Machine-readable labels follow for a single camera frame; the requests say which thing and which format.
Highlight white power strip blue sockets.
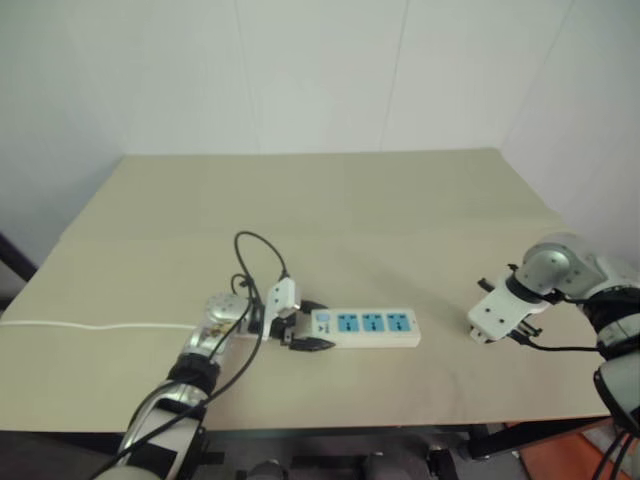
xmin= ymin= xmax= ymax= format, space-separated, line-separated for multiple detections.
xmin=310 ymin=307 xmax=422 ymax=350

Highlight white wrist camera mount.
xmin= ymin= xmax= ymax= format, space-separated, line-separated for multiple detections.
xmin=263 ymin=278 xmax=303 ymax=342
xmin=466 ymin=283 xmax=549 ymax=345

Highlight dark rounded shape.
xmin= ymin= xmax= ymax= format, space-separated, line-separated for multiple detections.
xmin=247 ymin=457 xmax=287 ymax=480

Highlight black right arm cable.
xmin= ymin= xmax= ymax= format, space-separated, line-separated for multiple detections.
xmin=504 ymin=261 xmax=609 ymax=354

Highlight black table frame bar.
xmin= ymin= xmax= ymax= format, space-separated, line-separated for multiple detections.
xmin=460 ymin=417 xmax=620 ymax=462

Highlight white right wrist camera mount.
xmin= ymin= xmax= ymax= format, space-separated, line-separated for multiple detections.
xmin=466 ymin=283 xmax=549 ymax=345

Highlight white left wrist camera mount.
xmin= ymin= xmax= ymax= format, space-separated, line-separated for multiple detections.
xmin=263 ymin=278 xmax=303 ymax=342

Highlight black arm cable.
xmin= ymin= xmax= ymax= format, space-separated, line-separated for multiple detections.
xmin=107 ymin=230 xmax=293 ymax=466
xmin=504 ymin=261 xmax=609 ymax=354

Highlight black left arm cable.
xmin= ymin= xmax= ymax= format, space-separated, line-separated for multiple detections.
xmin=107 ymin=230 xmax=293 ymax=466

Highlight white power strip cord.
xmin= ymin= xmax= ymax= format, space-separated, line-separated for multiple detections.
xmin=0 ymin=319 xmax=200 ymax=333

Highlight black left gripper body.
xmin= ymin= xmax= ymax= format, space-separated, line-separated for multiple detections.
xmin=271 ymin=311 xmax=314 ymax=352

